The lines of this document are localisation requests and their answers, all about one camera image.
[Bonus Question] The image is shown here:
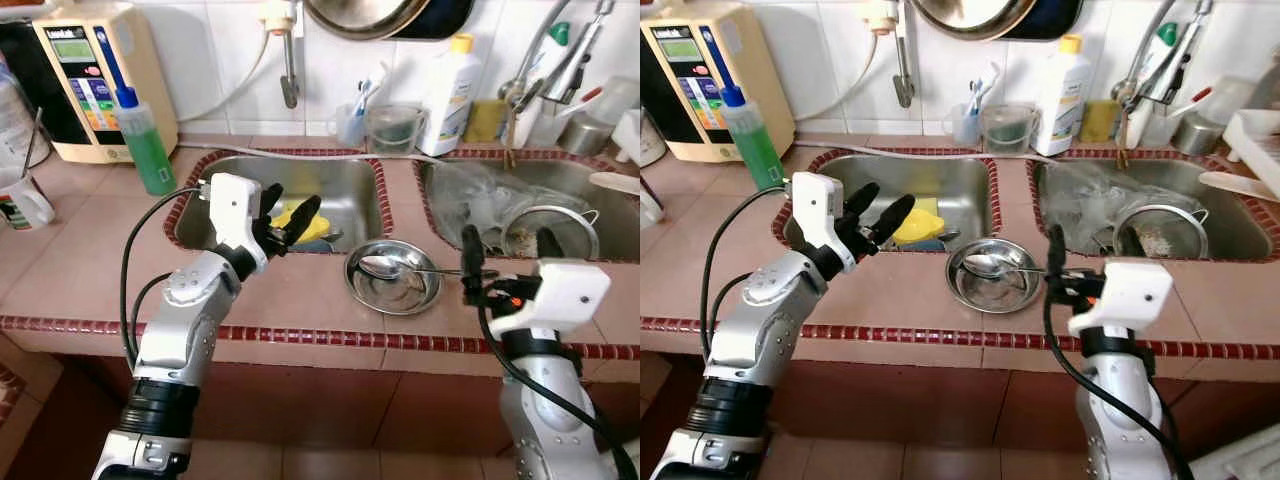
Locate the silver metal spoon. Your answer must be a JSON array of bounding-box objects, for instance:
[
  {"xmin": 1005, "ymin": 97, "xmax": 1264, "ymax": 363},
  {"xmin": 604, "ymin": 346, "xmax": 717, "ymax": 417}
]
[
  {"xmin": 960, "ymin": 254, "xmax": 1063, "ymax": 282},
  {"xmin": 357, "ymin": 254, "xmax": 469, "ymax": 282}
]

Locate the small steel bowl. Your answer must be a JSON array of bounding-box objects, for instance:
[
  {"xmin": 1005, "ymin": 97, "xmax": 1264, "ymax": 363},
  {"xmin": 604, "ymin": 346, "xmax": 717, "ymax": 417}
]
[
  {"xmin": 945, "ymin": 237, "xmax": 1045, "ymax": 315},
  {"xmin": 344, "ymin": 238, "xmax": 444, "ymax": 317}
]

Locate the yellow plastic funnel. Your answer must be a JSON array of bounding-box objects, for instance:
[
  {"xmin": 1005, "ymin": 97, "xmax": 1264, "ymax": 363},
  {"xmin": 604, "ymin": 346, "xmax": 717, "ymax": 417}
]
[
  {"xmin": 888, "ymin": 205, "xmax": 947, "ymax": 247},
  {"xmin": 270, "ymin": 203, "xmax": 333, "ymax": 246}
]

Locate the metal strainer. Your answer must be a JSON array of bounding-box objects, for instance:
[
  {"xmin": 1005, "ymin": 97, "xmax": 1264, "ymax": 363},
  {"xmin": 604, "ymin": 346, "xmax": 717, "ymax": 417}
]
[
  {"xmin": 1110, "ymin": 203, "xmax": 1213, "ymax": 263},
  {"xmin": 498, "ymin": 203, "xmax": 603, "ymax": 263}
]

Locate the steel sink basin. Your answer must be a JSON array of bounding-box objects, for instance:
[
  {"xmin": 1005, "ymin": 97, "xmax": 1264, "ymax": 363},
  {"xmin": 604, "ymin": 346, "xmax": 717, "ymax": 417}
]
[
  {"xmin": 770, "ymin": 148, "xmax": 1003, "ymax": 257},
  {"xmin": 163, "ymin": 148, "xmax": 394, "ymax": 257},
  {"xmin": 413, "ymin": 148, "xmax": 641, "ymax": 265},
  {"xmin": 1028, "ymin": 148, "xmax": 1280, "ymax": 265}
]

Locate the clear plastic bag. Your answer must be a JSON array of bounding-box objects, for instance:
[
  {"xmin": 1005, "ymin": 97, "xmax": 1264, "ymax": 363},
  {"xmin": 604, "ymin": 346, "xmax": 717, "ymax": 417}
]
[
  {"xmin": 428, "ymin": 160, "xmax": 566, "ymax": 253},
  {"xmin": 1040, "ymin": 160, "xmax": 1176, "ymax": 253}
]

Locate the clear plastic mug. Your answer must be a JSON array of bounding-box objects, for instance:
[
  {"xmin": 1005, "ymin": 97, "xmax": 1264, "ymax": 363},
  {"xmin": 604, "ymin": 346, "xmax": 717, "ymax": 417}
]
[
  {"xmin": 330, "ymin": 100, "xmax": 371, "ymax": 149},
  {"xmin": 943, "ymin": 100, "xmax": 985, "ymax": 149}
]

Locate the small steel cup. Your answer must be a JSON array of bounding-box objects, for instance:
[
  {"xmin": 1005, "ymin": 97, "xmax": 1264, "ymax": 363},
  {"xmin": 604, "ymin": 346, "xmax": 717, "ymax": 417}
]
[
  {"xmin": 1170, "ymin": 112, "xmax": 1225, "ymax": 157},
  {"xmin": 556, "ymin": 115, "xmax": 614, "ymax": 157}
]

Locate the green liquid bottle blue cap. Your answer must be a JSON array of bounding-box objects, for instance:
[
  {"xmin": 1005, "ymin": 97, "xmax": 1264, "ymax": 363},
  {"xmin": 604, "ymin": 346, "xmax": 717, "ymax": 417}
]
[
  {"xmin": 113, "ymin": 87, "xmax": 178, "ymax": 197},
  {"xmin": 720, "ymin": 85, "xmax": 788, "ymax": 191}
]

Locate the clear plastic measuring jug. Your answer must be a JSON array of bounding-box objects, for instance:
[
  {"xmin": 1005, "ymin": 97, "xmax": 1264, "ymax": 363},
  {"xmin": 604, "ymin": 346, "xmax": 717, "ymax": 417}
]
[
  {"xmin": 980, "ymin": 103, "xmax": 1041, "ymax": 155},
  {"xmin": 366, "ymin": 103, "xmax": 427, "ymax": 155}
]

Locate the thick yellow sponge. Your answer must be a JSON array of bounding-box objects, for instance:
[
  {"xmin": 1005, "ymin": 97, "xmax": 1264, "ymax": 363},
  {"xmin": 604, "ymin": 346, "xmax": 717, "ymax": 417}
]
[
  {"xmin": 465, "ymin": 98, "xmax": 507, "ymax": 143},
  {"xmin": 1078, "ymin": 98, "xmax": 1121, "ymax": 143}
]

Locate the white detergent bottle yellow cap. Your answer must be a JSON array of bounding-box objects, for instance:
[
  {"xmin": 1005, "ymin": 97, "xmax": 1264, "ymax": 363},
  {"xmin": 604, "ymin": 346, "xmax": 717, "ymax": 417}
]
[
  {"xmin": 420, "ymin": 34, "xmax": 483, "ymax": 157},
  {"xmin": 1033, "ymin": 34, "xmax": 1093, "ymax": 157}
]

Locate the chrome sink faucet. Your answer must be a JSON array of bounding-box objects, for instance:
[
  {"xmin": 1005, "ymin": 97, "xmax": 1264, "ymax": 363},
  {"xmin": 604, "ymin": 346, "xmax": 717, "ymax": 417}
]
[
  {"xmin": 498, "ymin": 0, "xmax": 617, "ymax": 143},
  {"xmin": 1110, "ymin": 0, "xmax": 1216, "ymax": 143}
]

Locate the large hanging steel bowl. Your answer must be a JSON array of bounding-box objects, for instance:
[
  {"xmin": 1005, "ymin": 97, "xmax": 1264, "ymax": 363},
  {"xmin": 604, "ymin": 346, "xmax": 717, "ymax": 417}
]
[
  {"xmin": 303, "ymin": 0, "xmax": 433, "ymax": 42},
  {"xmin": 910, "ymin": 0, "xmax": 1041, "ymax": 42}
]

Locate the white bottle green cap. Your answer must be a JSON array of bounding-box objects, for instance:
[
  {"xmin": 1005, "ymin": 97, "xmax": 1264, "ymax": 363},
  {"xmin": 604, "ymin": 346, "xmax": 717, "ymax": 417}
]
[
  {"xmin": 1135, "ymin": 22, "xmax": 1183, "ymax": 96},
  {"xmin": 520, "ymin": 22, "xmax": 573, "ymax": 96}
]

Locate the blue black tray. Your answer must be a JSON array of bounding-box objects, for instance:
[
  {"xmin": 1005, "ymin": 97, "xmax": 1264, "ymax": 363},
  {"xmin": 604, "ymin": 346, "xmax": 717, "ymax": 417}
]
[
  {"xmin": 1000, "ymin": 0, "xmax": 1086, "ymax": 41},
  {"xmin": 385, "ymin": 0, "xmax": 476, "ymax": 41}
]

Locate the thin metal stirrer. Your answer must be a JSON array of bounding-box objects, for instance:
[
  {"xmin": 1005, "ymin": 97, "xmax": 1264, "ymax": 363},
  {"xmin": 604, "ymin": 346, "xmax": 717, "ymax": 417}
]
[{"xmin": 20, "ymin": 108, "xmax": 46, "ymax": 183}]

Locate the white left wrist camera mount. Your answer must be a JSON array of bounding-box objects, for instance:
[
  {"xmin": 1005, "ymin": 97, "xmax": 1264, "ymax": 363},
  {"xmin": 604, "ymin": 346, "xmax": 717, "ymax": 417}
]
[
  {"xmin": 205, "ymin": 172, "xmax": 271, "ymax": 276},
  {"xmin": 788, "ymin": 170, "xmax": 858, "ymax": 276}
]

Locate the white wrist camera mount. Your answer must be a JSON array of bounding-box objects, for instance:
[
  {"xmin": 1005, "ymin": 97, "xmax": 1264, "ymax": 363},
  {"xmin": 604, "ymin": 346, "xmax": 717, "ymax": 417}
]
[
  {"xmin": 1068, "ymin": 260, "xmax": 1173, "ymax": 339},
  {"xmin": 488, "ymin": 258, "xmax": 612, "ymax": 341},
  {"xmin": 205, "ymin": 172, "xmax": 271, "ymax": 276},
  {"xmin": 788, "ymin": 170, "xmax": 858, "ymax": 276}
]

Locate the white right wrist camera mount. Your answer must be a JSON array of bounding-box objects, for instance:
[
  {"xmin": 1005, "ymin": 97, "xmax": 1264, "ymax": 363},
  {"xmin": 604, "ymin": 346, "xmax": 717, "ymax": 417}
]
[
  {"xmin": 488, "ymin": 258, "xmax": 612, "ymax": 341},
  {"xmin": 1068, "ymin": 260, "xmax": 1173, "ymax": 339}
]

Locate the white flat hose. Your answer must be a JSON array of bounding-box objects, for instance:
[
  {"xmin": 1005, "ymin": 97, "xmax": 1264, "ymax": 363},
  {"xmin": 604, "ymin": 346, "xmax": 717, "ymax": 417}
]
[
  {"xmin": 190, "ymin": 138, "xmax": 451, "ymax": 164},
  {"xmin": 815, "ymin": 138, "xmax": 1061, "ymax": 164}
]

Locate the white round wall hose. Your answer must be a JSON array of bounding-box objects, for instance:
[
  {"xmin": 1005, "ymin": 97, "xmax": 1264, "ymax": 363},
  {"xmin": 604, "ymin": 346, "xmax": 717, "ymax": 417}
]
[
  {"xmin": 178, "ymin": 20, "xmax": 276, "ymax": 123},
  {"xmin": 795, "ymin": 20, "xmax": 886, "ymax": 123}
]

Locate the grey wall water spout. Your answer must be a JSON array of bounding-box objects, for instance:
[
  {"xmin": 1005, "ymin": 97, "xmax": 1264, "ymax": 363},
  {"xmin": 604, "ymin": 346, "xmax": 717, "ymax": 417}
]
[
  {"xmin": 258, "ymin": 0, "xmax": 303, "ymax": 109},
  {"xmin": 865, "ymin": 0, "xmax": 916, "ymax": 109}
]

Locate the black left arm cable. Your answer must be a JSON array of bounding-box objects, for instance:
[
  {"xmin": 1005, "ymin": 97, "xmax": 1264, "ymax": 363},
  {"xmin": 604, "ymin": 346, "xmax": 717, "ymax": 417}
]
[
  {"xmin": 700, "ymin": 185, "xmax": 796, "ymax": 361},
  {"xmin": 120, "ymin": 185, "xmax": 211, "ymax": 366}
]

